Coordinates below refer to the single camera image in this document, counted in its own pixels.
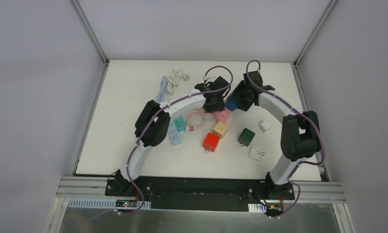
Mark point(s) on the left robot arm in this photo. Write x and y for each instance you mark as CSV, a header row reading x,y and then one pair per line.
x,y
152,125

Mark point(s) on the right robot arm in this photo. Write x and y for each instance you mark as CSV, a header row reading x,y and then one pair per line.
x,y
300,138

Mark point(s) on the white travel adapter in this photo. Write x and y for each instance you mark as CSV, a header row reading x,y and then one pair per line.
x,y
256,153

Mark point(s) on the green patterned cube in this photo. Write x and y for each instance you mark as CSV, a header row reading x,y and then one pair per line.
x,y
246,137

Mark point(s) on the pink triangular block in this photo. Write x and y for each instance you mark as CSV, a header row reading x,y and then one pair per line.
x,y
222,116

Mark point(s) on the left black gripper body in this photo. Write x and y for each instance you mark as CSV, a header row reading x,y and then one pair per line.
x,y
213,103

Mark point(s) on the teal power strip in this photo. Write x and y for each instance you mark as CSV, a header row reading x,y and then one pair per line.
x,y
180,124

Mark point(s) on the beige cube adapter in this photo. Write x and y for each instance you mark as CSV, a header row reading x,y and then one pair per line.
x,y
220,129

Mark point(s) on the red cube adapter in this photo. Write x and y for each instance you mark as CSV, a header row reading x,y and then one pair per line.
x,y
211,142

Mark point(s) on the white usb charger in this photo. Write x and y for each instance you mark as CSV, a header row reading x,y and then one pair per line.
x,y
264,126

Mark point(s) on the blue cube socket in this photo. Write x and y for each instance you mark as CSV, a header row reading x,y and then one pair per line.
x,y
231,105

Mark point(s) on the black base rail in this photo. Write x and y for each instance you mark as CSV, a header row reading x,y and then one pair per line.
x,y
200,194

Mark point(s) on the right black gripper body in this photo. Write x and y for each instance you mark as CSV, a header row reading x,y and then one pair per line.
x,y
238,99

